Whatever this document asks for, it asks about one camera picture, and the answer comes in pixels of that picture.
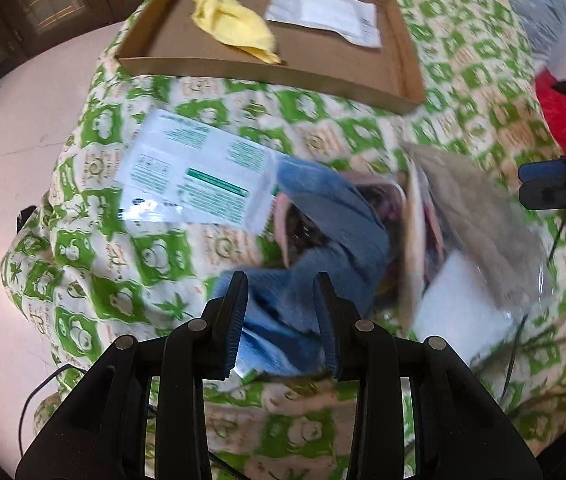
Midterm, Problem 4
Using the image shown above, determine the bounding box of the yellow cloth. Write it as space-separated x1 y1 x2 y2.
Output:
163 0 282 65

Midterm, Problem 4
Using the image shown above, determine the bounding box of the plain white flat packet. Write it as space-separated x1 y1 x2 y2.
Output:
415 250 514 347

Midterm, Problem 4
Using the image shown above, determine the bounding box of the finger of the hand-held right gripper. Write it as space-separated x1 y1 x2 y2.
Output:
519 180 566 214
518 156 566 182

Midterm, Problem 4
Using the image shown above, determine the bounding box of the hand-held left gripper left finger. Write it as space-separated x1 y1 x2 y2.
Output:
16 271 249 480

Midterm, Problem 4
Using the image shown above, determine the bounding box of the black cable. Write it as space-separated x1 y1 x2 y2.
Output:
17 364 87 457
502 210 566 407

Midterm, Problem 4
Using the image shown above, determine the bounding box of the blue cloth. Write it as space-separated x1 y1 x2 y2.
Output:
210 157 391 377

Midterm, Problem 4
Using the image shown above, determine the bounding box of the beige plush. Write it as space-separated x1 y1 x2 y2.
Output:
398 141 548 332

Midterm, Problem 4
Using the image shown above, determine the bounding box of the dark wooden furniture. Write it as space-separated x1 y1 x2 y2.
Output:
0 0 174 63

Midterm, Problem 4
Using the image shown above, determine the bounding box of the green patterned blanket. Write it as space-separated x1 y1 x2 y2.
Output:
0 0 566 480

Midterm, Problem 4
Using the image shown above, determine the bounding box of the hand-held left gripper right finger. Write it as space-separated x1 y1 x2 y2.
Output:
312 272 554 480

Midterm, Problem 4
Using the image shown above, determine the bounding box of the white packet green print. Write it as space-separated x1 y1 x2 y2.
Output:
114 108 284 235

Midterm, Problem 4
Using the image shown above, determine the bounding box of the shallow cardboard tray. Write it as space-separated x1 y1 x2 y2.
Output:
114 0 426 115

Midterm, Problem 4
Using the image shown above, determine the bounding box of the white flat packet grey label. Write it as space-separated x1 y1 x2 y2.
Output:
265 0 383 49

